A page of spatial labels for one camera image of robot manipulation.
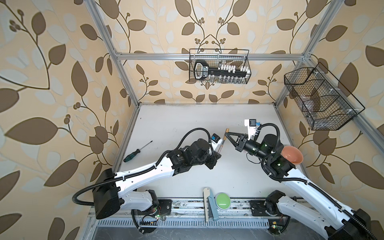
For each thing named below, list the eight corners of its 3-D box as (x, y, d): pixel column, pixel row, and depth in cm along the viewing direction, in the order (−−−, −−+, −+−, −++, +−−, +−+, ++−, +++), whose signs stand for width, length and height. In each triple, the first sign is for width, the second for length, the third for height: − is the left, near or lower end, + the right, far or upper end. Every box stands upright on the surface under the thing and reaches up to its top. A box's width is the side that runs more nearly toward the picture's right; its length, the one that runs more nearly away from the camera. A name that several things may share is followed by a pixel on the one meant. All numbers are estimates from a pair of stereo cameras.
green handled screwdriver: (124, 161, 93) (122, 159, 91) (151, 140, 102) (150, 139, 100) (125, 162, 92) (123, 161, 90) (153, 142, 101) (152, 140, 100)
